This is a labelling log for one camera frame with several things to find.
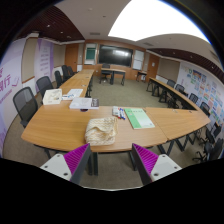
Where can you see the purple wall banner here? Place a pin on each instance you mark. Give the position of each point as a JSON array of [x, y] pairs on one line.
[[44, 58]]

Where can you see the colourful wall poster display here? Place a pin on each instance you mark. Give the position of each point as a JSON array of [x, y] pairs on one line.
[[206, 91]]

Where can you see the cream zigzag patterned towel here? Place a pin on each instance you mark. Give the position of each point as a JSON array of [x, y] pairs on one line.
[[100, 131]]

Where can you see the red whiteboard marker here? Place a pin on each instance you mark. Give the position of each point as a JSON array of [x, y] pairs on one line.
[[118, 115]]

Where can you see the row of black chairs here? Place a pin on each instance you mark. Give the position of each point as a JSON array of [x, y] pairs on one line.
[[208, 133]]

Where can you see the green booklet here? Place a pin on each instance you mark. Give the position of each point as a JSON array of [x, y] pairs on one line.
[[139, 118]]

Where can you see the small dark side table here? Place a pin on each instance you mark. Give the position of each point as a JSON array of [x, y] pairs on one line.
[[141, 72]]

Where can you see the bright ceiling light panel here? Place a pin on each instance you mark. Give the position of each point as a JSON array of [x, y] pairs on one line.
[[156, 18]]

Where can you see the white printed paper sheets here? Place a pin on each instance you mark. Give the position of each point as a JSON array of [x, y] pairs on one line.
[[74, 93]]

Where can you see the black swivel desk chair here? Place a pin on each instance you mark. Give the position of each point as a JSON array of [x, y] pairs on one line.
[[106, 68]]

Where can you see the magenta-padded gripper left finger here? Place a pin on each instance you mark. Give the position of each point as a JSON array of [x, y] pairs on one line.
[[66, 163]]

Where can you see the large white flat book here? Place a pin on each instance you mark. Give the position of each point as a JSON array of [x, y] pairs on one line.
[[81, 103]]

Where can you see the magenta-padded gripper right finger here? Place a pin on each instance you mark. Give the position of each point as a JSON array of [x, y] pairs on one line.
[[153, 165]]

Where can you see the white wall whiteboard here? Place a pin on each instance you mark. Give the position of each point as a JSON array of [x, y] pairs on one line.
[[138, 60]]

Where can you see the long wooden conference table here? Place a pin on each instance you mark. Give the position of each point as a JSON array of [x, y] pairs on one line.
[[170, 90]]

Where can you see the large black wall screen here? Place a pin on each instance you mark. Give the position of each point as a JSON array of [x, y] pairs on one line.
[[115, 55]]

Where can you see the dark presenter desk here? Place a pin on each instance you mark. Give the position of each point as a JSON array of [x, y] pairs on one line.
[[115, 70]]

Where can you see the blue whiteboard marker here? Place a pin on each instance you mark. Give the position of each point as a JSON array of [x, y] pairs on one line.
[[121, 114]]

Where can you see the green wall notice board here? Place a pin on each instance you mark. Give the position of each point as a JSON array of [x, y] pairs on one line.
[[90, 53]]

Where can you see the black mesh office chair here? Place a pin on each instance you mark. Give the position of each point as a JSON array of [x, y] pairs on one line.
[[44, 85], [25, 105], [58, 77], [66, 71]]

